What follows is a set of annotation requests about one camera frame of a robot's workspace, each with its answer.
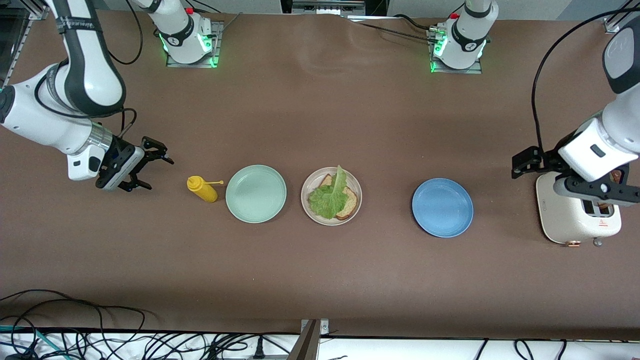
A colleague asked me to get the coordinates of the yellow mustard squeeze bottle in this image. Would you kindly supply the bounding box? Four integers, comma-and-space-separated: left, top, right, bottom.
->
186, 175, 225, 204

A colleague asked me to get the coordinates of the green lettuce leaf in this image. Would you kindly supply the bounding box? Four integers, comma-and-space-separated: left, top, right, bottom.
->
307, 165, 349, 220

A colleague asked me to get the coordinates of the brown bread slice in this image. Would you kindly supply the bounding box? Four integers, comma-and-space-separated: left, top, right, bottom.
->
319, 173, 359, 221
595, 169, 625, 210

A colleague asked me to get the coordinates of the blue plate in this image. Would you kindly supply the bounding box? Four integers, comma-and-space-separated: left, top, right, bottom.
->
411, 178, 474, 239

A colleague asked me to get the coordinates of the mint green plate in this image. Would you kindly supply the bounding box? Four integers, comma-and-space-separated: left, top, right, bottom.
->
225, 164, 288, 224

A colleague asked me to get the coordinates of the beige plate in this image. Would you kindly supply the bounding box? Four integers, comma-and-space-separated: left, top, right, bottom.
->
300, 167, 363, 226

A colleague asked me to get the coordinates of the cream white toaster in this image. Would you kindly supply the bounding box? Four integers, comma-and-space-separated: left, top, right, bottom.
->
535, 170, 623, 248

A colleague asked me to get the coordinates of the brown table cover sheet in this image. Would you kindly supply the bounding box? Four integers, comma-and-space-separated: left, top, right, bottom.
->
0, 10, 640, 342

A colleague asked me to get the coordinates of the black grey equipment box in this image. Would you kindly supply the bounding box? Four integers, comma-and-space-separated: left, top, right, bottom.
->
280, 0, 388, 17

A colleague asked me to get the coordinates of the grey power strip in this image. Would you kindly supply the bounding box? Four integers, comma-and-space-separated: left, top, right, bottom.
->
234, 352, 292, 360

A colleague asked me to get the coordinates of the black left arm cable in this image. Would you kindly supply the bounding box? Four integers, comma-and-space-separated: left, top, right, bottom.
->
531, 5, 640, 151

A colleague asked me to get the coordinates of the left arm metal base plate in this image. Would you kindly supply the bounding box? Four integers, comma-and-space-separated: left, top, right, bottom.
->
428, 27, 484, 75

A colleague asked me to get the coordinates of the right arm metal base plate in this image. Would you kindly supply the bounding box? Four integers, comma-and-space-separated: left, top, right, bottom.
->
166, 21, 224, 69

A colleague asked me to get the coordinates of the aluminium frame rail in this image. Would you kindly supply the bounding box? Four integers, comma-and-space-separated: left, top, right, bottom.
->
602, 10, 626, 35
0, 0, 51, 88

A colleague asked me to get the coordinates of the black looping floor cable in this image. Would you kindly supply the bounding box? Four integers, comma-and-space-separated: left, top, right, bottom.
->
0, 289, 151, 360

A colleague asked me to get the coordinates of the black sleeved table cable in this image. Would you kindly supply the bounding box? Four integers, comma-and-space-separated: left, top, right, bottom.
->
345, 14, 441, 43

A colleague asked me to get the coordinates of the teal floor cable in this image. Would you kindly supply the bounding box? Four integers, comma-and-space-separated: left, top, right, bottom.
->
0, 325, 66, 360

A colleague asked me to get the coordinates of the grey metal bracket post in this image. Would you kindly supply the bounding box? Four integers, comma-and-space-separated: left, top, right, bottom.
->
287, 318, 331, 360

